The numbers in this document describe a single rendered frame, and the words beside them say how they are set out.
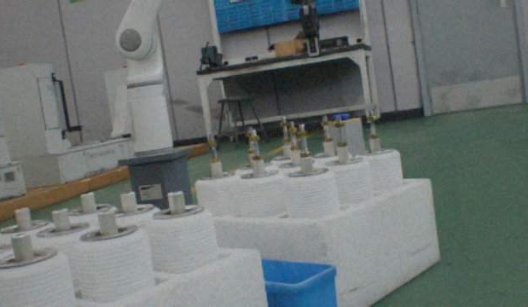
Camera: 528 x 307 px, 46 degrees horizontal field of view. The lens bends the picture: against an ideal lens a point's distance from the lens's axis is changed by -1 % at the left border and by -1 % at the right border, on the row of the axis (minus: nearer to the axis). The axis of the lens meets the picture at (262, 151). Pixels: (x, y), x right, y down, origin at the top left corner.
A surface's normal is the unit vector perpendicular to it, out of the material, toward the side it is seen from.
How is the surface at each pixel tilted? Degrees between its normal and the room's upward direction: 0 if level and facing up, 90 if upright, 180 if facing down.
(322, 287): 92
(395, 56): 90
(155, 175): 91
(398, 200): 90
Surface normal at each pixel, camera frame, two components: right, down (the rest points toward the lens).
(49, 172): -0.27, 0.12
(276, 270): -0.65, 0.12
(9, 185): 0.95, -0.11
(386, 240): 0.74, -0.05
